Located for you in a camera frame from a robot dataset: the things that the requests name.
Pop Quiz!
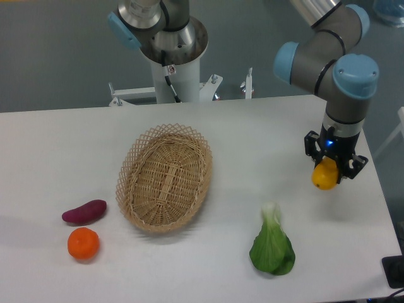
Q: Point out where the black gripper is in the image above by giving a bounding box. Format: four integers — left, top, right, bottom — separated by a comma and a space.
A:
304, 126, 369, 184

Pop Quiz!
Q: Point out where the yellow mango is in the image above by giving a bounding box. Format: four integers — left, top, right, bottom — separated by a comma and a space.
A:
311, 157, 339, 190

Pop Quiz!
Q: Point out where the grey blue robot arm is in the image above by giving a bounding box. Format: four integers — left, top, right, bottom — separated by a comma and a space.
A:
107, 1, 379, 188

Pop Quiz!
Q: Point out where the green bok choy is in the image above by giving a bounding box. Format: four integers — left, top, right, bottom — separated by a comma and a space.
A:
249, 203, 295, 276

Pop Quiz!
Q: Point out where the black device at edge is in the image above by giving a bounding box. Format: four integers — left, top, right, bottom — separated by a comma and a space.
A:
381, 255, 403, 288

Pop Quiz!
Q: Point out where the blue object top right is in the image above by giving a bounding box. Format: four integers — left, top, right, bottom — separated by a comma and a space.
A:
372, 0, 403, 28

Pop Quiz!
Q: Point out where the woven wicker basket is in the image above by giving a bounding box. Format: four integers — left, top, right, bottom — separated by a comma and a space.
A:
116, 124, 213, 233

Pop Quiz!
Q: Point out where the purple sweet potato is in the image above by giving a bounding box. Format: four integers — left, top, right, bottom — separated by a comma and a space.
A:
62, 199, 107, 225

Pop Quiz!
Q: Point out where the orange tangerine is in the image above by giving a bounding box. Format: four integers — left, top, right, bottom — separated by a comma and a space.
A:
67, 227, 100, 260

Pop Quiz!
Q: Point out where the white frame right edge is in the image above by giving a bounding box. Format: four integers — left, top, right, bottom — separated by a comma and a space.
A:
373, 107, 403, 160

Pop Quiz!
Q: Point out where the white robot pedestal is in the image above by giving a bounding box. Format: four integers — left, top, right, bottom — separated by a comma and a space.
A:
108, 13, 223, 106

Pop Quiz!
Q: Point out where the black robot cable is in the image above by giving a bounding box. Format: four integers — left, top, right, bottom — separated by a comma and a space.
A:
160, 49, 182, 104

